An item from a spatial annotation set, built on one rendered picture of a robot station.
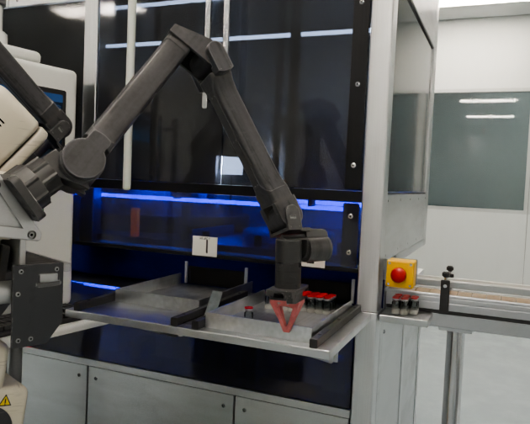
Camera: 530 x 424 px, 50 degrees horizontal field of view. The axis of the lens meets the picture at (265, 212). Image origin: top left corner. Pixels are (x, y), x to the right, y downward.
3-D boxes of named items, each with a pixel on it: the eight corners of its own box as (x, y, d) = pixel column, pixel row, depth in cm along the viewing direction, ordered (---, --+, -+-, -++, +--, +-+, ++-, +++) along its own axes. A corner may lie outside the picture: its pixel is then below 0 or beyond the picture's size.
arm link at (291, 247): (271, 233, 124) (284, 235, 120) (297, 232, 128) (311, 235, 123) (270, 265, 125) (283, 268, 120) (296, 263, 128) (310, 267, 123)
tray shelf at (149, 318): (166, 287, 190) (166, 281, 190) (377, 314, 163) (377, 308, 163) (64, 315, 145) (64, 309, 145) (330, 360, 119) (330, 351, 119)
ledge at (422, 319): (388, 311, 168) (388, 304, 168) (433, 317, 163) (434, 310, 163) (378, 320, 155) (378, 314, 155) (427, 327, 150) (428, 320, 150)
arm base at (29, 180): (-16, 178, 101) (9, 180, 92) (21, 153, 105) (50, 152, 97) (13, 216, 105) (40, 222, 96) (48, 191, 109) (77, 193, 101)
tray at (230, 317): (262, 301, 165) (263, 289, 164) (351, 313, 154) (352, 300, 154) (204, 326, 133) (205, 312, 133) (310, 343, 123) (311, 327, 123)
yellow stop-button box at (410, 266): (389, 282, 160) (391, 257, 159) (416, 285, 157) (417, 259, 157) (384, 286, 153) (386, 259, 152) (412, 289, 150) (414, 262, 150)
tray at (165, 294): (179, 283, 188) (180, 272, 187) (251, 292, 178) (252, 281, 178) (114, 301, 156) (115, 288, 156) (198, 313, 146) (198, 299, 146)
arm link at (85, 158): (166, 32, 129) (182, 7, 120) (213, 71, 132) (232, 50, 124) (42, 177, 107) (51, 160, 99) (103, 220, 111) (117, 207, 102)
